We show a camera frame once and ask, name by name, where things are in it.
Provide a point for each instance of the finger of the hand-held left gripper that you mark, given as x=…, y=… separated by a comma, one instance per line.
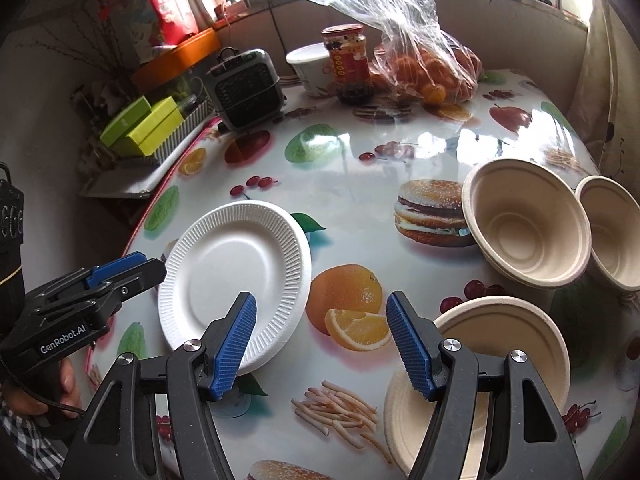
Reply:
x=142, y=277
x=117, y=267

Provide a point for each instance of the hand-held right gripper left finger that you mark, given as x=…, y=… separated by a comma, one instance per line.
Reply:
x=235, y=355

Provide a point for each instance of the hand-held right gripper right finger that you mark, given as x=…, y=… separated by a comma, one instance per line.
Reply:
x=407, y=347

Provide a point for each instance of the white paper plate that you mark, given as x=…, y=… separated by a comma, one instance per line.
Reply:
x=225, y=270

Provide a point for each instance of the beige paper bowl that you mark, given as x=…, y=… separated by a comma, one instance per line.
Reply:
x=500, y=325
x=615, y=235
x=530, y=230

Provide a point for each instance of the person's left forearm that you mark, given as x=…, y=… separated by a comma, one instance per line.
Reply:
x=25, y=440

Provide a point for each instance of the person's left hand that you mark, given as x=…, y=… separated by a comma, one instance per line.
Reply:
x=67, y=385

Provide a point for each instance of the white board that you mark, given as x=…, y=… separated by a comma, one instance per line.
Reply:
x=125, y=180

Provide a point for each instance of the thick green box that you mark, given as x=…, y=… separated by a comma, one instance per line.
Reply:
x=155, y=130

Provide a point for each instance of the flat green box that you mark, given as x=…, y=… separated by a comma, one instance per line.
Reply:
x=122, y=122

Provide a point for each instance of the striped grey box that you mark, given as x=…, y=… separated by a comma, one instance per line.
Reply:
x=185, y=130

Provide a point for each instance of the fruit print tablecloth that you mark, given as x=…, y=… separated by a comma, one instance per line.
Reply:
x=350, y=170

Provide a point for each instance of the grey portable fan heater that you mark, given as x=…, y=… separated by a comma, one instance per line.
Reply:
x=245, y=92

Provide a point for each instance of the orange box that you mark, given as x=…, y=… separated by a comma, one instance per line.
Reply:
x=175, y=57

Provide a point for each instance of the dry twig bundle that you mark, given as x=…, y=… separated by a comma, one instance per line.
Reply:
x=75, y=45

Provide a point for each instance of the colourful printed box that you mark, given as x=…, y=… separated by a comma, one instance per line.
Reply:
x=132, y=25

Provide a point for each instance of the white plastic tub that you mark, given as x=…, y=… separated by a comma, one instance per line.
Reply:
x=310, y=72

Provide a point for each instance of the red gift bag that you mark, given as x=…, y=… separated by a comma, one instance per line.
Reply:
x=167, y=5

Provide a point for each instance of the pile of oranges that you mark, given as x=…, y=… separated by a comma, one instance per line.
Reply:
x=435, y=75

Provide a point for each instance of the glass jar with red label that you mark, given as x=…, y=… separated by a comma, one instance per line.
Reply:
x=347, y=67

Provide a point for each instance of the clear plastic bag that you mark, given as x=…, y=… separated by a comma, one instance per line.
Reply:
x=400, y=5

